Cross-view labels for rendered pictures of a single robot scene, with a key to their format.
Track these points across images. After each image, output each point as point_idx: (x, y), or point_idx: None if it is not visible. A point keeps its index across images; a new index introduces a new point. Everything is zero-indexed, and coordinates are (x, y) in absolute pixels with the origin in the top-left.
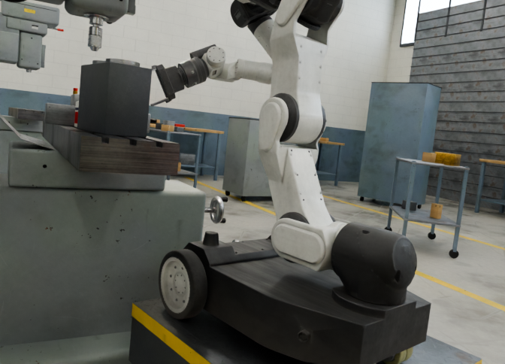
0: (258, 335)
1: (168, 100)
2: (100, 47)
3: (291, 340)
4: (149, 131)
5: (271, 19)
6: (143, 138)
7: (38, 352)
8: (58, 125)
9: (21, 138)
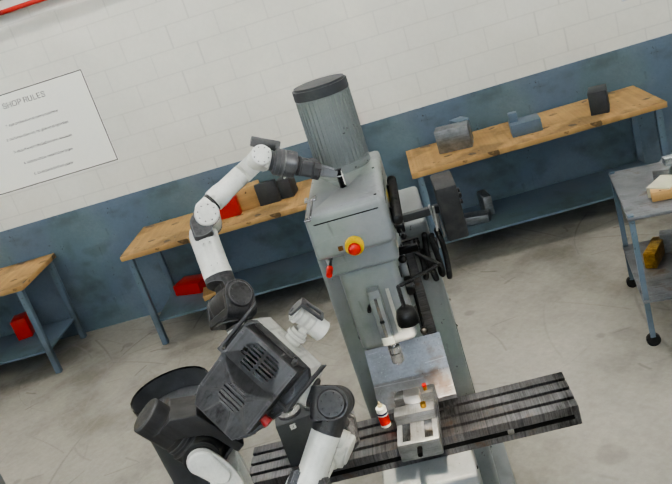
0: None
1: None
2: (394, 363)
3: None
4: (402, 460)
5: (312, 428)
6: (274, 467)
7: None
8: (393, 413)
9: (391, 409)
